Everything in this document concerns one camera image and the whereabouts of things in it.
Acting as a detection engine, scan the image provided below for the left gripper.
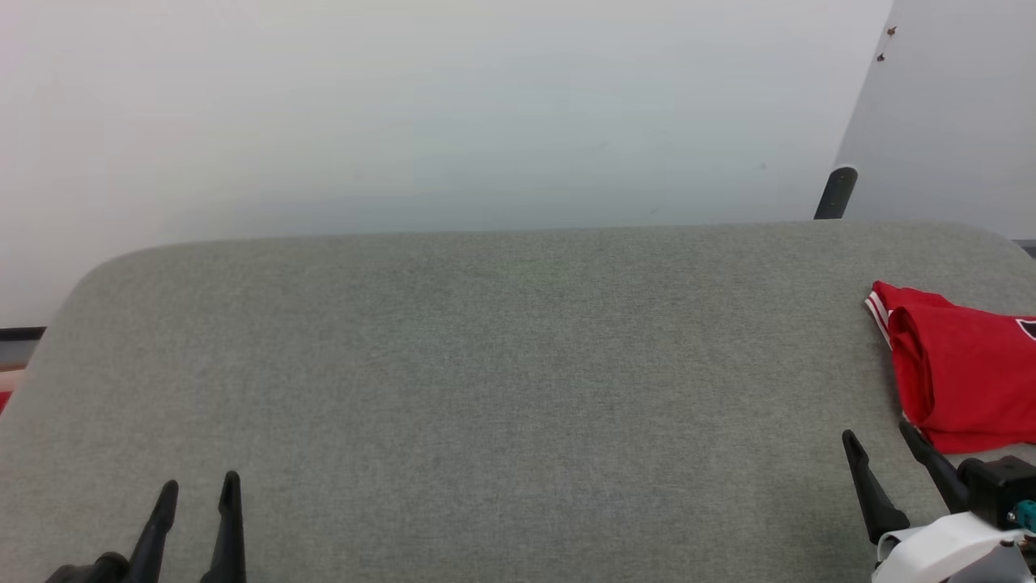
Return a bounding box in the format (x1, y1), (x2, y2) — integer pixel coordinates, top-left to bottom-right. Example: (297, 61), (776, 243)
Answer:
(45, 471), (246, 583)

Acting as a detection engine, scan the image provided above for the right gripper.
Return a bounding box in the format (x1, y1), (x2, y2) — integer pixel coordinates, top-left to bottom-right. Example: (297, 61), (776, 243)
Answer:
(842, 421), (1036, 583)

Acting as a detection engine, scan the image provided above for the red and white jersey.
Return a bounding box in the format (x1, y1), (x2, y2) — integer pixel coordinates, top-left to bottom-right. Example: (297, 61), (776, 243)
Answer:
(864, 281), (1036, 454)

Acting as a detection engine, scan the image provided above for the dark grey pole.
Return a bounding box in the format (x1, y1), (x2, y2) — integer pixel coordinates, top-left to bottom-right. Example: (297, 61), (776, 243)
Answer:
(813, 166), (859, 221)

